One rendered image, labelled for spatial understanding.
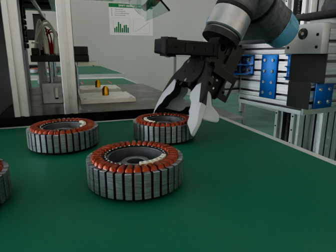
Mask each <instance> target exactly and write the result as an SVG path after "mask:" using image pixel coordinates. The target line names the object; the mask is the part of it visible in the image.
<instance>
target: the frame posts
mask: <svg viewBox="0 0 336 252"><path fill-rule="evenodd" d="M0 7H1V15H2V23H3V30H4V38H5V46H6V54H7V62H8V70H9V78H10V86H11V93H12V101H13V109H14V117H21V116H25V117H30V116H31V114H32V111H31V102H30V93H29V84H28V75H27V66H26V57H25V49H24V40H23V31H22V22H21V13H20V4H19V0H0ZM55 9H56V21H57V33H58V45H59V56H60V68H61V80H62V91H63V103H64V114H72V113H73V114H78V113H79V107H78V93H77V80H76V66H75V53H74V39H73V26H72V12H71V0H55ZM32 17H33V27H34V36H35V31H36V24H37V20H38V19H40V20H41V15H40V14H34V13H33V14H32ZM41 21H42V20H41ZM36 42H38V43H37V44H36V48H39V53H40V55H41V50H43V47H42V45H43V32H42V30H41V31H40V32H39V34H38V37H37V41H36ZM37 66H38V75H39V85H40V88H42V83H43V82H47V81H48V76H47V66H46V62H37Z"/></svg>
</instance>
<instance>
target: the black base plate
mask: <svg viewBox="0 0 336 252"><path fill-rule="evenodd" d="M115 85H116V86H118V87H119V88H121V91H122V92H128V93H129V94H131V95H132V96H134V97H136V101H131V102H112V103H92V104H81V102H80V98H77V100H78V113H70V114H65V109H64V102H63V103H48V104H44V101H43V91H42V87H31V88H30V89H29V97H30V106H31V115H30V116H21V117H15V114H14V106H13V104H12V105H11V106H10V107H9V108H7V109H6V110H5V111H4V112H3V113H2V114H1V115H0V128H8V127H23V126H31V125H32V124H35V123H37V122H40V121H47V120H52V119H58V118H60V119H61V120H62V118H65V119H67V118H83V119H90V120H92V121H94V122H96V121H110V120H125V119H135V118H137V117H139V116H141V115H144V114H151V113H154V110H155V107H156V105H157V103H158V100H159V98H160V96H161V95H162V93H163V92H162V91H161V90H158V89H155V88H153V87H150V86H147V85H145V84H142V83H141V84H115ZM184 102H185V104H186V107H185V109H184V110H182V111H176V110H171V109H167V108H165V109H164V110H163V111H162V114H163V113H175V114H176V113H178V114H185V115H189V109H190V107H191V102H190V101H187V100H184Z"/></svg>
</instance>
